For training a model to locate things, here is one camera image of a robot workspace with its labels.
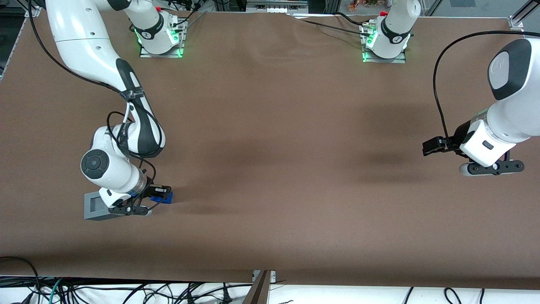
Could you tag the dark metal frame post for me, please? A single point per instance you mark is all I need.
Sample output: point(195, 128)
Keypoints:
point(256, 293)

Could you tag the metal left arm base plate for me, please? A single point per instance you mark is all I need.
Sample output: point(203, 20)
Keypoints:
point(394, 60)

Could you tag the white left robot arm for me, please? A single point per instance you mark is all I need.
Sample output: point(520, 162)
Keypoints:
point(519, 109)

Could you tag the blue plastic part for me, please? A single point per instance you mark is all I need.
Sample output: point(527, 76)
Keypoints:
point(167, 198)

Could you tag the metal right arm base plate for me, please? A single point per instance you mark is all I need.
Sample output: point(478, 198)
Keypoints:
point(168, 55)

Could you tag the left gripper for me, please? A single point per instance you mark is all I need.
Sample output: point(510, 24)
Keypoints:
point(461, 134)

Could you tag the orange red clutter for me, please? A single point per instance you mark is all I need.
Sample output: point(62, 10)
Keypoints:
point(363, 4)

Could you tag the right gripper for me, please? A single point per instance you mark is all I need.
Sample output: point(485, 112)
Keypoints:
point(150, 191)

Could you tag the white box with ports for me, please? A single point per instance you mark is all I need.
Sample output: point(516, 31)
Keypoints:
point(276, 6)

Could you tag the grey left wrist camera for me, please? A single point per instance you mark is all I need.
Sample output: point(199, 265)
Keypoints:
point(491, 167)

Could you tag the brown table cover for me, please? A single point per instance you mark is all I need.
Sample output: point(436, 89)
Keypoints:
point(270, 126)

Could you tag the gray square base block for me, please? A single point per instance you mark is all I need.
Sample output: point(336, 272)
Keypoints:
point(93, 209)

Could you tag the silver corner bracket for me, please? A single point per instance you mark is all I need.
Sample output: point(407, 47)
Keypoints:
point(515, 23)
point(33, 12)

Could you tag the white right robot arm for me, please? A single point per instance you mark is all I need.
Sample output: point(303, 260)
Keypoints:
point(84, 42)

